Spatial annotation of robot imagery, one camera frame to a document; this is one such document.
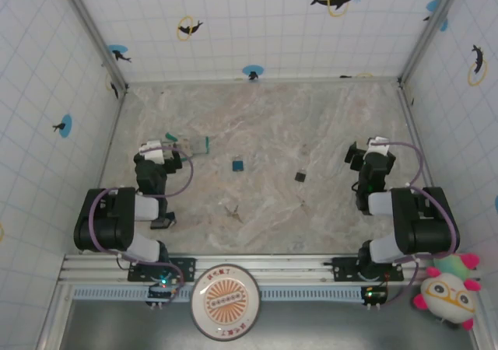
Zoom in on clear plastic case teal edge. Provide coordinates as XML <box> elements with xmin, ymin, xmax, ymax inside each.
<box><xmin>177</xmin><ymin>136</ymin><xmax>212</xmax><ymax>156</ymax></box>

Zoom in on black striped clip object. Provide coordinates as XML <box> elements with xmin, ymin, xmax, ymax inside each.
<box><xmin>150</xmin><ymin>209</ymin><xmax>177</xmax><ymax>230</ymax></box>

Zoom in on aluminium edge strip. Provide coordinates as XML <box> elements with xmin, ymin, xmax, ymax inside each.
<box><xmin>395</xmin><ymin>85</ymin><xmax>433</xmax><ymax>190</ymax></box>
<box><xmin>126</xmin><ymin>76</ymin><xmax>402</xmax><ymax>86</ymax></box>
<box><xmin>94</xmin><ymin>87</ymin><xmax>128</xmax><ymax>195</ymax></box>

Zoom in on black animal blue circle sticker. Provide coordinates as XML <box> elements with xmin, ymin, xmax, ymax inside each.
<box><xmin>52</xmin><ymin>113</ymin><xmax>74</xmax><ymax>138</ymax></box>

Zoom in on penguin blue circle sticker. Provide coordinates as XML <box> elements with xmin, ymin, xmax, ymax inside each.
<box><xmin>241</xmin><ymin>65</ymin><xmax>265</xmax><ymax>82</ymax></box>

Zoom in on shark blue circle sticker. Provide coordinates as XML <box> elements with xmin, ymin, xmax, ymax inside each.
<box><xmin>107</xmin><ymin>44</ymin><xmax>132</xmax><ymax>64</ymax></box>

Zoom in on white pink plush toy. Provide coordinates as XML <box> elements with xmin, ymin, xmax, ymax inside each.
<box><xmin>412</xmin><ymin>253</ymin><xmax>482</xmax><ymax>331</ymax></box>

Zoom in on round printed plate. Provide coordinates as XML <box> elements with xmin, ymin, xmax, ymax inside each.
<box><xmin>190</xmin><ymin>264</ymin><xmax>261</xmax><ymax>341</ymax></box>

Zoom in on blue patch sticker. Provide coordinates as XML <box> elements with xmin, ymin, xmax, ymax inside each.
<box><xmin>423</xmin><ymin>0</ymin><xmax>449</xmax><ymax>32</ymax></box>

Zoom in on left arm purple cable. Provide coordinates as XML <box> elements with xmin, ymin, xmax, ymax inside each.
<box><xmin>88</xmin><ymin>143</ymin><xmax>195</xmax><ymax>308</ymax></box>

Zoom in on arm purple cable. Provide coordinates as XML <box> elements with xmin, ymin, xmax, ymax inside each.
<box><xmin>88</xmin><ymin>143</ymin><xmax>195</xmax><ymax>308</ymax></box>
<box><xmin>379</xmin><ymin>140</ymin><xmax>457</xmax><ymax>306</ymax></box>

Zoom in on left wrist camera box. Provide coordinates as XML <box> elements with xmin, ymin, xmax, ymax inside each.
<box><xmin>140</xmin><ymin>140</ymin><xmax>173</xmax><ymax>163</ymax></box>

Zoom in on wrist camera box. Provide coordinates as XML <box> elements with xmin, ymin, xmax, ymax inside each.
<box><xmin>140</xmin><ymin>140</ymin><xmax>173</xmax><ymax>163</ymax></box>
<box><xmin>367</xmin><ymin>135</ymin><xmax>391</xmax><ymax>157</ymax></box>

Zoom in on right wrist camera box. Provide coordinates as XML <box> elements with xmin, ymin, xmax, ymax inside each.
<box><xmin>367</xmin><ymin>135</ymin><xmax>391</xmax><ymax>157</ymax></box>

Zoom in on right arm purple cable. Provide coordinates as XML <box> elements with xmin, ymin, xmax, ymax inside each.
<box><xmin>379</xmin><ymin>140</ymin><xmax>457</xmax><ymax>306</ymax></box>

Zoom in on seal yellow ring sticker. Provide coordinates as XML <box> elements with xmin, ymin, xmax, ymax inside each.
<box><xmin>467</xmin><ymin>44</ymin><xmax>489</xmax><ymax>87</ymax></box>
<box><xmin>105</xmin><ymin>73</ymin><xmax>120</xmax><ymax>100</ymax></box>

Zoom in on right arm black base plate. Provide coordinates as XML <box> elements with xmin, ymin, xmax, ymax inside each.
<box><xmin>332</xmin><ymin>256</ymin><xmax>405</xmax><ymax>283</ymax></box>

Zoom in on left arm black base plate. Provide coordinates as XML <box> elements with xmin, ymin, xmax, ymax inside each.
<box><xmin>127</xmin><ymin>257</ymin><xmax>197</xmax><ymax>283</ymax></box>

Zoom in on small dolphin yellow ring sticker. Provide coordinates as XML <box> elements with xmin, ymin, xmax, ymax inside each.
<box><xmin>177</xmin><ymin>15</ymin><xmax>205</xmax><ymax>41</ymax></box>

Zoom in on aluminium mounting rail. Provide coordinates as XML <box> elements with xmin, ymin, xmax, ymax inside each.
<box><xmin>58</xmin><ymin>253</ymin><xmax>482</xmax><ymax>287</ymax></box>

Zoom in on white slotted cable duct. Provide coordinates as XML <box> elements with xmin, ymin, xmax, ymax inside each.
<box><xmin>72</xmin><ymin>285</ymin><xmax>425</xmax><ymax>301</ymax></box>

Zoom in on aluminium corner post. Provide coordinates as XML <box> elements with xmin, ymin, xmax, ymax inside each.
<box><xmin>398</xmin><ymin>0</ymin><xmax>468</xmax><ymax>85</ymax></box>
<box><xmin>57</xmin><ymin>0</ymin><xmax>128</xmax><ymax>93</ymax></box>

